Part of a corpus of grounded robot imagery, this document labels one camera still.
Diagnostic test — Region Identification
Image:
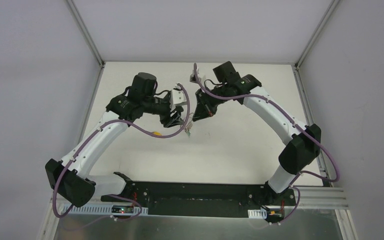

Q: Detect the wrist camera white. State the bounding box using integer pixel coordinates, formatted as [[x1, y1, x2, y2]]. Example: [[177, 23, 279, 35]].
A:
[[169, 82, 187, 111], [189, 67, 207, 86]]

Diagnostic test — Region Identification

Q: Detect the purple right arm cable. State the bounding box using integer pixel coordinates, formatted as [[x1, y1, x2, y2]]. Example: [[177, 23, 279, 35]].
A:
[[192, 63, 341, 230]]

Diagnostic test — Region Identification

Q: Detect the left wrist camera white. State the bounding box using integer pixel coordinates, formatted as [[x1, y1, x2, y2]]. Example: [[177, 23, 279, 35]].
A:
[[169, 82, 187, 111]]

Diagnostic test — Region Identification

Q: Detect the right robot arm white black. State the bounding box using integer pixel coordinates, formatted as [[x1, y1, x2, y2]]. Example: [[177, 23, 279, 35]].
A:
[[190, 61, 322, 205]]

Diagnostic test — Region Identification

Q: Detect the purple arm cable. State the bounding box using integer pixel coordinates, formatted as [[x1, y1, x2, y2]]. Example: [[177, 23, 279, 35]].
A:
[[192, 63, 341, 230], [52, 84, 192, 231]]

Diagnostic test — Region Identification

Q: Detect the aluminium frame post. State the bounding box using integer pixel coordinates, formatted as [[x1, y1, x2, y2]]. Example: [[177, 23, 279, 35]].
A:
[[65, 0, 105, 69], [294, 0, 342, 71]]

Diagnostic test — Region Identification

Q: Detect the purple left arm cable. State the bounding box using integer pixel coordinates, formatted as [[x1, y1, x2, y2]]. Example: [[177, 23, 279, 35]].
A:
[[52, 84, 192, 231]]

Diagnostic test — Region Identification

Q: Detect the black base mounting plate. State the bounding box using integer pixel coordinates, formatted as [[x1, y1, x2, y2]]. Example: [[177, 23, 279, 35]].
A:
[[120, 181, 296, 218]]

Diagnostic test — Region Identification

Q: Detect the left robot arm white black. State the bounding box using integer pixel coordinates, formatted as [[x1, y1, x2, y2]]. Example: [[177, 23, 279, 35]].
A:
[[45, 72, 191, 207]]

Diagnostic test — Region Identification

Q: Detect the aluminium frame post right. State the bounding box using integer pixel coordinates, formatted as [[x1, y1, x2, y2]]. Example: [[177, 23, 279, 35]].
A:
[[294, 0, 342, 71]]

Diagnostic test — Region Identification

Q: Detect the aluminium front rail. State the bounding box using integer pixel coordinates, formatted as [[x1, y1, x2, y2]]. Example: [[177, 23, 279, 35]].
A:
[[50, 181, 349, 210]]

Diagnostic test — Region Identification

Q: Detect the aluminium frame post left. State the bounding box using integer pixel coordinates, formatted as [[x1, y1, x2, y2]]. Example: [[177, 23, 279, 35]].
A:
[[65, 0, 105, 69]]

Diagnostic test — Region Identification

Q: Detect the silver keyring with clips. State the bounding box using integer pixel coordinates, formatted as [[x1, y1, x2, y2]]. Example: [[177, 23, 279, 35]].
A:
[[183, 112, 194, 137]]

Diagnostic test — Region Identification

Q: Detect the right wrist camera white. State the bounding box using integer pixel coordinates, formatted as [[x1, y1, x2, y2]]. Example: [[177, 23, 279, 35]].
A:
[[189, 67, 207, 86]]

